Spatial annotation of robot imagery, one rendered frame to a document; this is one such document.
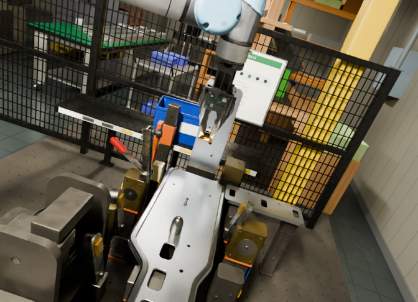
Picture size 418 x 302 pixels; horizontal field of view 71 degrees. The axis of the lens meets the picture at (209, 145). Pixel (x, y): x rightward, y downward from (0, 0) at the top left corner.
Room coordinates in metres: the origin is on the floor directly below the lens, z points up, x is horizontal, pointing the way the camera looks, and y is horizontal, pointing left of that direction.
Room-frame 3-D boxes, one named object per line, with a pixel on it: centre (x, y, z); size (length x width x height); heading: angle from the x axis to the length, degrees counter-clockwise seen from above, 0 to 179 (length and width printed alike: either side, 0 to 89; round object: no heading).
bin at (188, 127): (1.19, 0.10, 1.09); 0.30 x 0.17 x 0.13; 97
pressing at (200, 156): (1.02, 0.00, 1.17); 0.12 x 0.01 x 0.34; 89
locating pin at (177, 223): (0.63, 0.02, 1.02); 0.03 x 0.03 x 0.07
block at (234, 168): (1.03, -0.12, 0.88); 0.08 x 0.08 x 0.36; 89
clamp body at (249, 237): (0.70, -0.20, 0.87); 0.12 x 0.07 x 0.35; 89
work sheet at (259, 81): (1.31, -0.09, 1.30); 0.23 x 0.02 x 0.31; 89
